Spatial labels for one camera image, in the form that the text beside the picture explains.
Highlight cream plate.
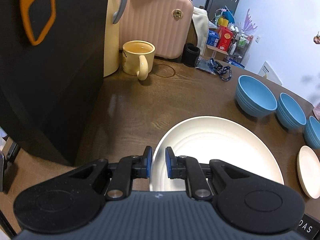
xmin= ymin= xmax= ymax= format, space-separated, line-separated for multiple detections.
xmin=297 ymin=145 xmax=320 ymax=199
xmin=149 ymin=116 xmax=284 ymax=191

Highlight blue bowl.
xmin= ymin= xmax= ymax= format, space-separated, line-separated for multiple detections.
xmin=235 ymin=75 xmax=278 ymax=118
xmin=304 ymin=116 xmax=320 ymax=150
xmin=276 ymin=93 xmax=306 ymax=129

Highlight yellow ceramic mug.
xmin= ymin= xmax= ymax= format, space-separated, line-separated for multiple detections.
xmin=123 ymin=40 xmax=156 ymax=81

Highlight black cylindrical cup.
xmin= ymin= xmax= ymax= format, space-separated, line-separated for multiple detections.
xmin=181 ymin=43 xmax=200 ymax=67

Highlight white leaning board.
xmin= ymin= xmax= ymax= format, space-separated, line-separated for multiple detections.
xmin=258 ymin=61 xmax=282 ymax=86

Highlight blue carton box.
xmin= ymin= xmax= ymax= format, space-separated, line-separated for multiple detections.
xmin=206 ymin=29 xmax=219 ymax=47

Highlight wooden chair with beige cloth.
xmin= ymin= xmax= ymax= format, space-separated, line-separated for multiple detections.
xmin=186 ymin=7 xmax=217 ymax=55

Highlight red gift box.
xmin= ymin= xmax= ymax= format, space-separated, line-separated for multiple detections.
xmin=217 ymin=26 xmax=233 ymax=51

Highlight pink ribbed suitcase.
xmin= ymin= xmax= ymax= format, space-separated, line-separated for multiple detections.
xmin=119 ymin=0 xmax=194 ymax=59

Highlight blue police lanyard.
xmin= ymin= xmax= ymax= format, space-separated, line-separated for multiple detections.
xmin=195 ymin=57 xmax=233 ymax=82

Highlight wire storage rack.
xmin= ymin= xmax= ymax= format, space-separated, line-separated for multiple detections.
xmin=228 ymin=23 xmax=253 ymax=63

